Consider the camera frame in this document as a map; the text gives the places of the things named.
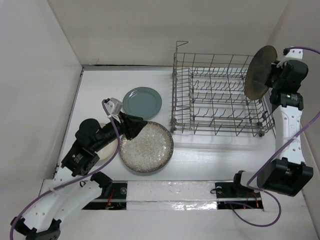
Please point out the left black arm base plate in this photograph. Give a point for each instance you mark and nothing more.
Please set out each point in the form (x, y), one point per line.
(112, 198)

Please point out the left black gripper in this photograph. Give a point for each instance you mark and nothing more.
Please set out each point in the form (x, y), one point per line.
(131, 125)

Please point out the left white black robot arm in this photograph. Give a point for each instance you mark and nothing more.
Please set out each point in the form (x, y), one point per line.
(75, 183)

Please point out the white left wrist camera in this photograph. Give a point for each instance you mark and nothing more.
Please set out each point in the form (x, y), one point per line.
(112, 108)

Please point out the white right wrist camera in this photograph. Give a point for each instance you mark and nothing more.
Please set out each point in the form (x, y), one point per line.
(291, 54)

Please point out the cream divided plate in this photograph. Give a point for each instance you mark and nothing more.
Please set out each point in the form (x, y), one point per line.
(107, 152)

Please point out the speckled white dark-rimmed plate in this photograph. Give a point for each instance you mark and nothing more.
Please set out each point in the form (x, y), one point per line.
(149, 151)

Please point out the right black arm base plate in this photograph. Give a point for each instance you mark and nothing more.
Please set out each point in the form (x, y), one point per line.
(229, 196)

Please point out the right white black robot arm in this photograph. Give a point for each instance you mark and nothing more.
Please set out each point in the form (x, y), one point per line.
(285, 173)

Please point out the grey wire dish rack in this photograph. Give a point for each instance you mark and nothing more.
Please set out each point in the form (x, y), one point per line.
(208, 95)

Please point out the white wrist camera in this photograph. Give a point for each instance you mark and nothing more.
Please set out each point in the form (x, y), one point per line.
(291, 54)
(112, 108)

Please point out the blue-grey round plate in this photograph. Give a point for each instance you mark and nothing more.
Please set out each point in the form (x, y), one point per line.
(144, 102)

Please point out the brown glazed round plate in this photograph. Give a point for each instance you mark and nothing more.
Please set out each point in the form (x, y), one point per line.
(258, 72)

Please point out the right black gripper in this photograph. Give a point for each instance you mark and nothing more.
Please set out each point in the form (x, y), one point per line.
(274, 68)

